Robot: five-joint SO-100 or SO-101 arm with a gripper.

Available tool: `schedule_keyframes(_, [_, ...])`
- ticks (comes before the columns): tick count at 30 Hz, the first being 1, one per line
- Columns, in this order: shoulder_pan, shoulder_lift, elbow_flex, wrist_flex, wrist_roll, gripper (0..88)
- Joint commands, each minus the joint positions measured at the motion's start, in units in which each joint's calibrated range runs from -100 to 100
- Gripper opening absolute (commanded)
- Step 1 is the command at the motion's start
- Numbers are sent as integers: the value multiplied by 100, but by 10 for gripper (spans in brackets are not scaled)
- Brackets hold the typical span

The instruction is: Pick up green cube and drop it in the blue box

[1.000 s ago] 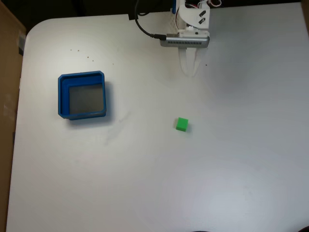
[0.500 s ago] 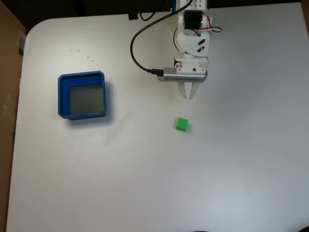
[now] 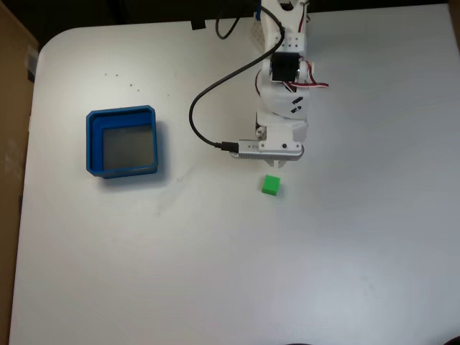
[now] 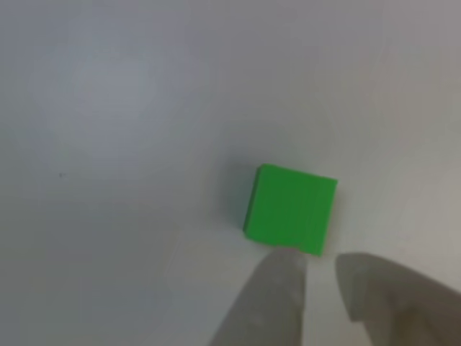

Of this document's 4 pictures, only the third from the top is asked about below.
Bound black USB cable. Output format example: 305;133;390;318
189;5;287;154

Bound green cube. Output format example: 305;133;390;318
261;174;282;197

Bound black looped cable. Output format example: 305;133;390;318
215;6;242;40

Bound red and white servo wire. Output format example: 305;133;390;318
282;60;330;93

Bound blue square box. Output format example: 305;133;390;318
85;104;161;180

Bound silver oval camera box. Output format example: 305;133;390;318
229;139;305;163

